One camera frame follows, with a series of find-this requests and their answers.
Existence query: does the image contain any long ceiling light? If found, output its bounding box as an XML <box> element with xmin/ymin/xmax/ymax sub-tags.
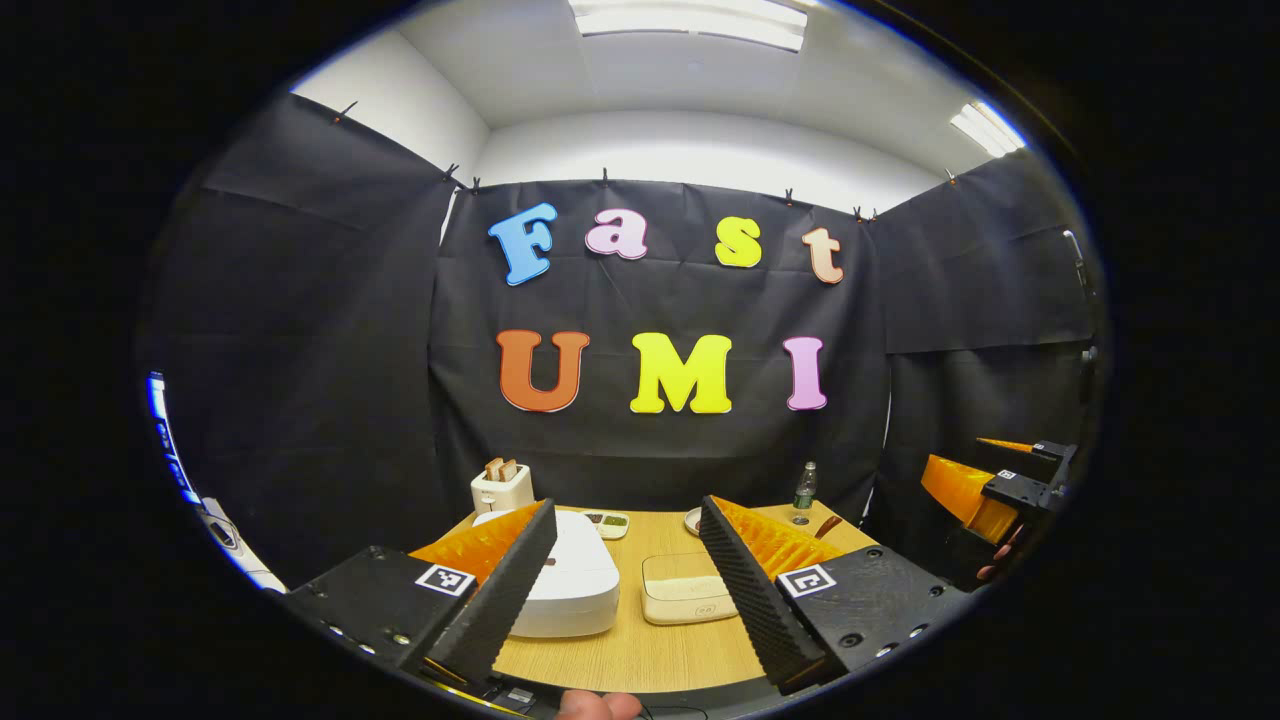
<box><xmin>570</xmin><ymin>0</ymin><xmax>809</xmax><ymax>53</ymax></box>

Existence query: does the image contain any row of black cloth clips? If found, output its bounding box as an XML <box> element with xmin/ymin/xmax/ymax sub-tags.
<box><xmin>333</xmin><ymin>98</ymin><xmax>961</xmax><ymax>223</ymax></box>

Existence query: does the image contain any grey stand pole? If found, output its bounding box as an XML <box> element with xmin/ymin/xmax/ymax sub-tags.
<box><xmin>1062</xmin><ymin>228</ymin><xmax>1093</xmax><ymax>296</ymax></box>

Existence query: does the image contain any black backdrop cloth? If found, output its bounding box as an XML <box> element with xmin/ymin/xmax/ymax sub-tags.
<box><xmin>140</xmin><ymin>92</ymin><xmax>1106</xmax><ymax>591</ymax></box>

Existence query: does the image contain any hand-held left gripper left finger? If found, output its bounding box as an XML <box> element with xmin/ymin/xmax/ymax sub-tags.
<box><xmin>285</xmin><ymin>500</ymin><xmax>559</xmax><ymax>693</ymax></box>

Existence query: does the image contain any clear rice box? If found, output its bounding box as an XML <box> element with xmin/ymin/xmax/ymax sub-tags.
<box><xmin>641</xmin><ymin>552</ymin><xmax>741</xmax><ymax>627</ymax></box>

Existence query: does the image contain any white rice cooker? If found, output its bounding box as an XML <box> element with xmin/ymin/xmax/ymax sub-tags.
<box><xmin>473</xmin><ymin>508</ymin><xmax>621</xmax><ymax>639</ymax></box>

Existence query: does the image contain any small ceiling light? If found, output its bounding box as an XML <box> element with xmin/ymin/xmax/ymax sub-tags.
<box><xmin>950</xmin><ymin>98</ymin><xmax>1026</xmax><ymax>159</ymax></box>

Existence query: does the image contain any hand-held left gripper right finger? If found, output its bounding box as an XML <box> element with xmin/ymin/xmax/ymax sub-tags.
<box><xmin>697</xmin><ymin>496</ymin><xmax>973</xmax><ymax>698</ymax></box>

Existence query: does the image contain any white device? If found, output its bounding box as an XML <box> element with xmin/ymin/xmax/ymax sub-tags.
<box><xmin>148</xmin><ymin>372</ymin><xmax>289</xmax><ymax>593</ymax></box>

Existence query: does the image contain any white toaster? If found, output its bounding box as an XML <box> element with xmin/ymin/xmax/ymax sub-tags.
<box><xmin>471</xmin><ymin>465</ymin><xmax>535</xmax><ymax>516</ymax></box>

